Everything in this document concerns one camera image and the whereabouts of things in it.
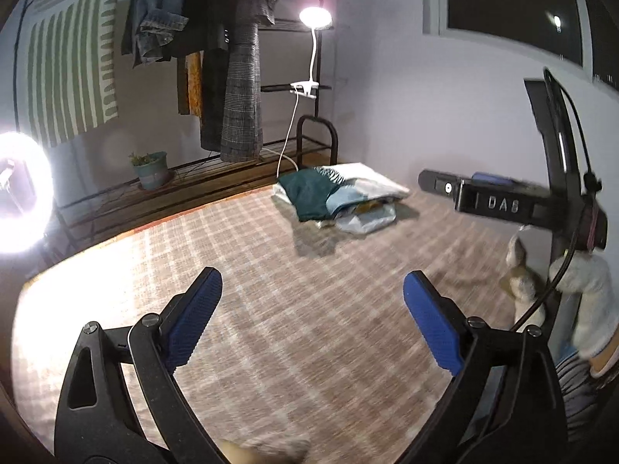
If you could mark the beige checkered bed blanket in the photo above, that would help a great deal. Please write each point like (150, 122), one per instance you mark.
(312, 337)

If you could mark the light blue folded garment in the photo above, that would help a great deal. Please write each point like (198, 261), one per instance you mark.
(354, 192)

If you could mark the green potted plant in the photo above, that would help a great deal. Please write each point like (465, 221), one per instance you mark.
(151, 169)

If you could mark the dark green garment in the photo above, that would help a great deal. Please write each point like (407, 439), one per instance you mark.
(308, 191)

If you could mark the bright ring light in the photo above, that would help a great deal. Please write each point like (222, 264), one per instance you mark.
(26, 192)

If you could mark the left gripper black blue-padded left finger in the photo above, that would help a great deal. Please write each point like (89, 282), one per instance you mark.
(96, 421)

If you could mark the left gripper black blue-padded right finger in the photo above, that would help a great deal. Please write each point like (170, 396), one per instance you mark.
(503, 403)

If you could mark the gloved right hand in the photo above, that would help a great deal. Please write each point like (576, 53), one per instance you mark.
(590, 329)

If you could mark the white cream garment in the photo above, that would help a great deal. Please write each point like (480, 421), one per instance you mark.
(365, 218)

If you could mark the black metal clothes rack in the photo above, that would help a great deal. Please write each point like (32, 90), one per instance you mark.
(310, 139)

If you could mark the grey plaid hanging coat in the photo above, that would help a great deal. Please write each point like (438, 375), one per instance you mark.
(231, 78)

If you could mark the yellow orange hanging cloth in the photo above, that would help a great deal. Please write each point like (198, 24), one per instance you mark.
(189, 84)

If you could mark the green striped wall hanging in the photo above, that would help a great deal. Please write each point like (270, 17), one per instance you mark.
(66, 68)

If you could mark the dark window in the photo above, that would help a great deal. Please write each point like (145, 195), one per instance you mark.
(584, 33)

